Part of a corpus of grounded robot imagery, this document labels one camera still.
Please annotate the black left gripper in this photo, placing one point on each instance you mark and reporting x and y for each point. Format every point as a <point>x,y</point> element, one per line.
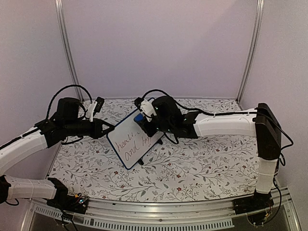
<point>97,132</point>

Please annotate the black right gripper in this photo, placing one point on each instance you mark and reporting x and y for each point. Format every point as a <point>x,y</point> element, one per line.
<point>149,132</point>

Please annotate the small blue-framed whiteboard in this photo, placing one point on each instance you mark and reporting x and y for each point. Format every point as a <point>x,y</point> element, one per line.
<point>128,140</point>

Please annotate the blue whiteboard eraser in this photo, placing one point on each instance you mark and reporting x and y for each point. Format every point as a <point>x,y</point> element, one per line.
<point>138,118</point>

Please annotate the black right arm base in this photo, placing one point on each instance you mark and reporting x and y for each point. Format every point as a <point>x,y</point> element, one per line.
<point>255,204</point>

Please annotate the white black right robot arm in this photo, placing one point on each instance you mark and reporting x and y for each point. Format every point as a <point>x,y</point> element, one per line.
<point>259,123</point>

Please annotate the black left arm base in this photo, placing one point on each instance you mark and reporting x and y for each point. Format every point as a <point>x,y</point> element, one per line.
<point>77,203</point>

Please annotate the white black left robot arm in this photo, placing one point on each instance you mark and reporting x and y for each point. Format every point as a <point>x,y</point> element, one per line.
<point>17,176</point>

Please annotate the floral patterned tablecloth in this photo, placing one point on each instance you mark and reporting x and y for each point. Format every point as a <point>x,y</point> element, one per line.
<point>212,167</point>

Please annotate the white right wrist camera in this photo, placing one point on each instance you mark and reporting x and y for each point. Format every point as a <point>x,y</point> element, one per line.
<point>146,108</point>

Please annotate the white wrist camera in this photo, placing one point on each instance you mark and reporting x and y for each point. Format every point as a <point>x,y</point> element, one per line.
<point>94,108</point>
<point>146,108</point>

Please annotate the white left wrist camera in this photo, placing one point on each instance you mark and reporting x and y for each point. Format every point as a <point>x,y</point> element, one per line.
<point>94,108</point>

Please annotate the aluminium front rail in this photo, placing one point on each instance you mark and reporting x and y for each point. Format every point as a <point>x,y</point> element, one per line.
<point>212,215</point>

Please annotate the right aluminium frame post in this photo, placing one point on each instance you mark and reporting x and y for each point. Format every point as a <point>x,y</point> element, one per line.
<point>252,50</point>

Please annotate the aluminium frame post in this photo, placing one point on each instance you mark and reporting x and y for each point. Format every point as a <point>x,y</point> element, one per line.
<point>252,50</point>
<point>65,41</point>

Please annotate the left aluminium frame post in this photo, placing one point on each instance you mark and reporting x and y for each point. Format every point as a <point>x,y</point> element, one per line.
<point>65,41</point>

